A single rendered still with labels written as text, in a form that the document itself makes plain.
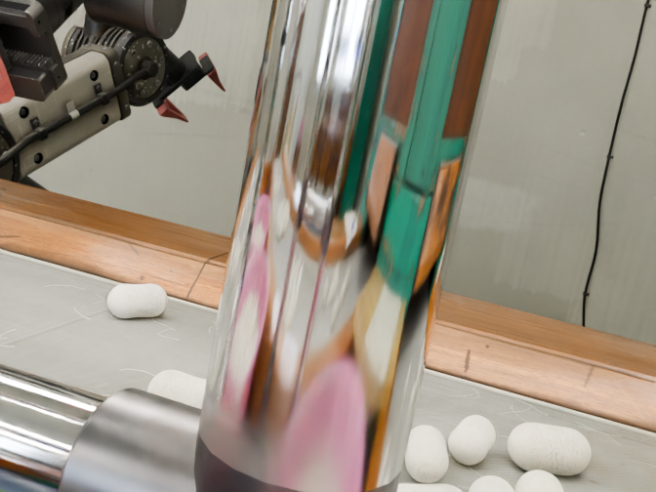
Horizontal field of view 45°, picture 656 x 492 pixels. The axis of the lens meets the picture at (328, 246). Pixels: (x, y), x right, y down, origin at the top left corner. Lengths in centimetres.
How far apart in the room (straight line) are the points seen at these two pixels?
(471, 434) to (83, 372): 18
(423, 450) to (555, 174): 203
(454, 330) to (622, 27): 191
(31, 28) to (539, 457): 41
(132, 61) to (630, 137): 156
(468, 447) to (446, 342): 14
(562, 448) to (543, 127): 199
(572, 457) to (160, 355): 21
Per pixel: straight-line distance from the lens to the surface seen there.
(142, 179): 275
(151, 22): 61
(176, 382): 34
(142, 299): 46
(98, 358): 41
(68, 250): 57
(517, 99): 234
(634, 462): 43
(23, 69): 60
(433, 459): 33
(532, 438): 37
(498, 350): 49
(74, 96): 103
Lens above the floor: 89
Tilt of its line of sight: 11 degrees down
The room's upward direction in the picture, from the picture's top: 11 degrees clockwise
